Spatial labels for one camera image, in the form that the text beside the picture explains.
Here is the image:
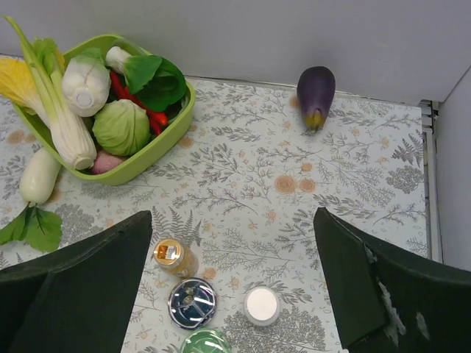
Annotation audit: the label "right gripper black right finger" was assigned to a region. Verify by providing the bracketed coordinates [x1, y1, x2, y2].
[314, 207, 470, 352]

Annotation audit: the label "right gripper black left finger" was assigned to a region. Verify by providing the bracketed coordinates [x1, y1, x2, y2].
[1, 211, 152, 352]

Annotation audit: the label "amber pill bottle gold cap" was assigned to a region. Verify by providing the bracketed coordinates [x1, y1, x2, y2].
[153, 238, 199, 279]

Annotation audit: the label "white toy radish with leaves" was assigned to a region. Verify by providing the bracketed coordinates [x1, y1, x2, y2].
[1, 148, 62, 252]

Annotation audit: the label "white capped pill bottle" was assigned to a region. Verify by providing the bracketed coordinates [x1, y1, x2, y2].
[244, 286, 281, 327]

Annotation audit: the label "green round pill case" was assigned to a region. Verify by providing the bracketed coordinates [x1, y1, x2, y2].
[179, 328, 232, 353]

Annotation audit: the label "pink toy onion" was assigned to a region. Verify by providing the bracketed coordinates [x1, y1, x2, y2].
[91, 150, 127, 174]

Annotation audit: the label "green toy cabbage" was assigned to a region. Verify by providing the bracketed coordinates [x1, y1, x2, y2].
[92, 99, 151, 157]

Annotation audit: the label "red toy chili pepper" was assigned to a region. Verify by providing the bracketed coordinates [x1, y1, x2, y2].
[110, 71, 169, 136]

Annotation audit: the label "green plastic vegetable basket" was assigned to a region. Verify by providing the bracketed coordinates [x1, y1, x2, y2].
[13, 34, 196, 185]

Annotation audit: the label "white round toy cabbage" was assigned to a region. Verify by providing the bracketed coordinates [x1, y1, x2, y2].
[62, 47, 111, 117]

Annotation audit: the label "purple toy eggplant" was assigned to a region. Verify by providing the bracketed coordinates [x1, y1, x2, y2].
[297, 66, 336, 132]

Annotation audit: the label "yellow toy napa cabbage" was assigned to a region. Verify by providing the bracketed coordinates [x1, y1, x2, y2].
[1, 57, 49, 127]

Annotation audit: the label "green toy bok choy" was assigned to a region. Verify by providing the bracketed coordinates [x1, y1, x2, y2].
[105, 46, 186, 112]

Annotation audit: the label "white toy celery stalk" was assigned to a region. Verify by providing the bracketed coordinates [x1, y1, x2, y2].
[4, 15, 97, 170]

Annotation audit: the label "aluminium frame rail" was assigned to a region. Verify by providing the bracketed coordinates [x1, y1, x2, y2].
[419, 100, 443, 263]

